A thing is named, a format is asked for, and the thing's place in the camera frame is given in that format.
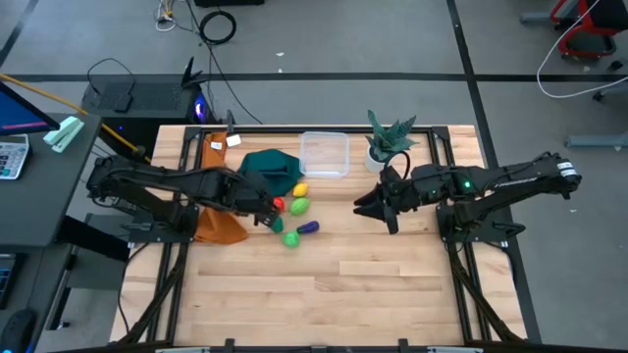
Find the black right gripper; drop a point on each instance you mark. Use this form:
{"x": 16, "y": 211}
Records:
{"x": 407, "y": 188}

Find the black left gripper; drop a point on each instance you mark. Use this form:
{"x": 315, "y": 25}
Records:
{"x": 245, "y": 191}

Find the red toy tomato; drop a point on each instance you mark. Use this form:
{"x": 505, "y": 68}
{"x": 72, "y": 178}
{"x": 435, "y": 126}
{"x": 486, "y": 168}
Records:
{"x": 279, "y": 204}

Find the light green ribbed toy melon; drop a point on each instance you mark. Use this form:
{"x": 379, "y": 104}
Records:
{"x": 299, "y": 206}

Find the green round toy lime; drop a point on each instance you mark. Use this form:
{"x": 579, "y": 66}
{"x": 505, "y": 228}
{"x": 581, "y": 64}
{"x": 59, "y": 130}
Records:
{"x": 291, "y": 239}

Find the yellow toy lemon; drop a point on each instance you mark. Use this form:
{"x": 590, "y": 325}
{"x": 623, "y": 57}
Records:
{"x": 300, "y": 189}

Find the purple toy eggplant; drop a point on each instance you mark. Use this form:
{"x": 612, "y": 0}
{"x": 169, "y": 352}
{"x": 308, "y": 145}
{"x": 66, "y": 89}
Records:
{"x": 308, "y": 227}

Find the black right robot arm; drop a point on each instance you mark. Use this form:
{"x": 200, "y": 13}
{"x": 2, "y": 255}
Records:
{"x": 515, "y": 179}

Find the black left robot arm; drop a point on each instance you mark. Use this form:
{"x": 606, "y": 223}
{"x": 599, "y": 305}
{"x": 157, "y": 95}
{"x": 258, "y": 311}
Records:
{"x": 147, "y": 174}

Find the clear plastic tupperware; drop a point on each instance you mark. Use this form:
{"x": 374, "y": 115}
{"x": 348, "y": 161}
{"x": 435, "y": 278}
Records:
{"x": 325, "y": 154}

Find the dark green cloth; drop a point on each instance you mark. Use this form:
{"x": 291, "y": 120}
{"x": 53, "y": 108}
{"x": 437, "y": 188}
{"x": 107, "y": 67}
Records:
{"x": 275, "y": 166}

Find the orange cloth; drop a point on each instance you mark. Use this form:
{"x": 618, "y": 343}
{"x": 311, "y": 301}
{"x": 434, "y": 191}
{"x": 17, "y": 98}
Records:
{"x": 221, "y": 228}

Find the succulent plant in white pot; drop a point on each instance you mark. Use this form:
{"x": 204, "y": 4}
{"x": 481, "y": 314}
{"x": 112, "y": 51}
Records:
{"x": 387, "y": 139}

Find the white cloth tag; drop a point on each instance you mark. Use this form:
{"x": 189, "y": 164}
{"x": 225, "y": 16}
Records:
{"x": 233, "y": 140}
{"x": 216, "y": 145}

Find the black wifi antenna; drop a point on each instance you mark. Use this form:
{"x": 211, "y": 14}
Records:
{"x": 189, "y": 76}

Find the black computer tower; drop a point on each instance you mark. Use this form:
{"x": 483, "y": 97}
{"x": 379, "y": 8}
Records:
{"x": 147, "y": 100}

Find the mint green stapler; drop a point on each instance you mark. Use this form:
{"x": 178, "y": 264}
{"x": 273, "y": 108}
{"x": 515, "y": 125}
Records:
{"x": 64, "y": 133}

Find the black desk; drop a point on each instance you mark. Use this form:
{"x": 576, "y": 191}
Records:
{"x": 39, "y": 196}

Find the yellow pole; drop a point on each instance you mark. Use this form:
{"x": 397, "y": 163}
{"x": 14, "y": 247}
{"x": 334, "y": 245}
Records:
{"x": 64, "y": 103}

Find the grey chair leg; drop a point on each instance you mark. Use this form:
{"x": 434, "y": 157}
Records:
{"x": 596, "y": 141}

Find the white calculator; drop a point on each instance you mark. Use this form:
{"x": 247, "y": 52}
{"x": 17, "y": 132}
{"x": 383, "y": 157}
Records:
{"x": 12, "y": 157}

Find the computer monitor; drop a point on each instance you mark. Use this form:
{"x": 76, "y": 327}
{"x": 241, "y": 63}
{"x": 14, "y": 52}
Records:
{"x": 19, "y": 115}

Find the black keyboard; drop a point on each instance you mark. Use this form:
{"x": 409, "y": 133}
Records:
{"x": 5, "y": 279}

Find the black computer mouse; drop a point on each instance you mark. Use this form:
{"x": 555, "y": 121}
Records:
{"x": 17, "y": 331}

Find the red and black cart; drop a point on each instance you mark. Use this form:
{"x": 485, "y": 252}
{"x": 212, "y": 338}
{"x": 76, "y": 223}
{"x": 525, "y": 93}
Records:
{"x": 589, "y": 29}

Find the black aluminium table frame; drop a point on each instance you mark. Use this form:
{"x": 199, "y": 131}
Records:
{"x": 275, "y": 130}

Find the silver aluminium bracket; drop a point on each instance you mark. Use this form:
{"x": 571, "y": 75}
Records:
{"x": 456, "y": 350}
{"x": 181, "y": 350}

